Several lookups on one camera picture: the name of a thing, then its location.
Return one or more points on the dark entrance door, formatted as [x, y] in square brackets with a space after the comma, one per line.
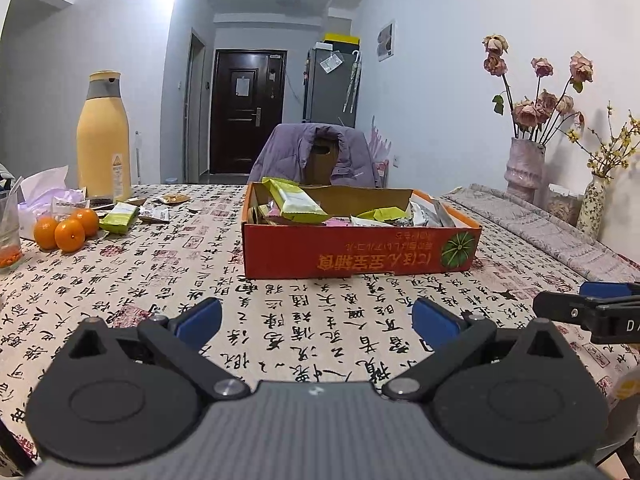
[230, 135]

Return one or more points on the gold striped silver snack packet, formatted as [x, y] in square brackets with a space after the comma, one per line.
[257, 214]

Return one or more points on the grey refrigerator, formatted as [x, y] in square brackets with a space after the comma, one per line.
[325, 100]

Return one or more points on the pink ceramic vase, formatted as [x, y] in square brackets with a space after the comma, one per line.
[524, 170]

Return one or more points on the purple jacket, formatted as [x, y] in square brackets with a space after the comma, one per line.
[280, 155]

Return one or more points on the red cardboard box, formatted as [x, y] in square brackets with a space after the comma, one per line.
[300, 255]

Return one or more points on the small silver snack packet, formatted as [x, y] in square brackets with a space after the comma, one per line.
[155, 215]

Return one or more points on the lime green snack packet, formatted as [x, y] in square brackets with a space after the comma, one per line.
[382, 214]

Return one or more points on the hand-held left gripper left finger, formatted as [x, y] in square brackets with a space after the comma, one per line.
[200, 317]

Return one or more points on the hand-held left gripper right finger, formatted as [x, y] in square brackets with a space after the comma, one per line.
[435, 322]

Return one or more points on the silver white snack packets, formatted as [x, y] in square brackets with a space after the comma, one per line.
[431, 212]

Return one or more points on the white umbrella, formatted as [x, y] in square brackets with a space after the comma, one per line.
[352, 82]

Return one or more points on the yellow box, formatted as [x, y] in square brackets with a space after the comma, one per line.
[341, 40]

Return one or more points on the glass jar of nuts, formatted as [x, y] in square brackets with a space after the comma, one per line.
[564, 207]

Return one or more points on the white paper on door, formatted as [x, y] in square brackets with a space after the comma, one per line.
[242, 86]

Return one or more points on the white tissue paper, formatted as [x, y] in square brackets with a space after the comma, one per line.
[42, 185]

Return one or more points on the brown cookie packet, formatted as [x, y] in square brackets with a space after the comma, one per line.
[174, 199]

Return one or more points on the clear plastic bag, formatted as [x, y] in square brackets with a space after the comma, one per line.
[331, 62]

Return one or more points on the orange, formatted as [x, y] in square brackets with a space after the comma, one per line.
[69, 235]
[46, 232]
[87, 220]

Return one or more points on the green boxy snack packet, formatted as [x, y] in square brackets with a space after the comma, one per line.
[119, 217]

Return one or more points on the floral patterned vase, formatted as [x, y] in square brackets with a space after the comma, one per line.
[592, 210]

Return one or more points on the lilac plastic bag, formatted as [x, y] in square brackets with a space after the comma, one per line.
[72, 197]

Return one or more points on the grey interior door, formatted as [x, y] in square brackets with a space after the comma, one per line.
[196, 110]

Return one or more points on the dried pink roses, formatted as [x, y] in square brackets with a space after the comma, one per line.
[530, 110]

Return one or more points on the pink snack packet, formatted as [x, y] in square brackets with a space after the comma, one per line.
[310, 221]

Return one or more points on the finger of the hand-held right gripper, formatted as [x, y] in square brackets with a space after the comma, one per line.
[560, 305]
[615, 289]

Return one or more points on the folded patterned blanket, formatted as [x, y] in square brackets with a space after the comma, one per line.
[550, 240]

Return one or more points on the white pole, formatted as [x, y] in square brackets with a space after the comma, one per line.
[137, 160]

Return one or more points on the framed wall picture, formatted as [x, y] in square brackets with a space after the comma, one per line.
[386, 41]

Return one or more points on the brown chair back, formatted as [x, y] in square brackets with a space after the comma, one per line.
[320, 165]

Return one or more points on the yellow thermos bottle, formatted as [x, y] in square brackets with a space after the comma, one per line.
[104, 145]

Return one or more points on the large green white snack packet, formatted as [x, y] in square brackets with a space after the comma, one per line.
[295, 200]

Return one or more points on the yellow flower branches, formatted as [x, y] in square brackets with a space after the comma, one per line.
[612, 152]

